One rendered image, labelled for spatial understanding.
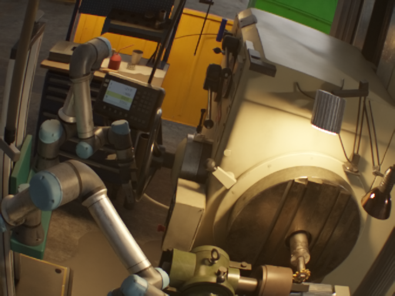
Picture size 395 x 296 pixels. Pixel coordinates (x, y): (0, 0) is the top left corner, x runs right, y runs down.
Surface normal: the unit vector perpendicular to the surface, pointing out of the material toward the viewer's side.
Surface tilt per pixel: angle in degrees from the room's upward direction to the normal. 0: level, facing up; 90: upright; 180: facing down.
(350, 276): 90
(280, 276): 13
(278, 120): 90
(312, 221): 90
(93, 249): 0
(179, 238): 90
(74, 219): 0
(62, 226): 0
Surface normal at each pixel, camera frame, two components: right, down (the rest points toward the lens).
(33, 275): 0.26, -0.83
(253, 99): -0.04, 0.51
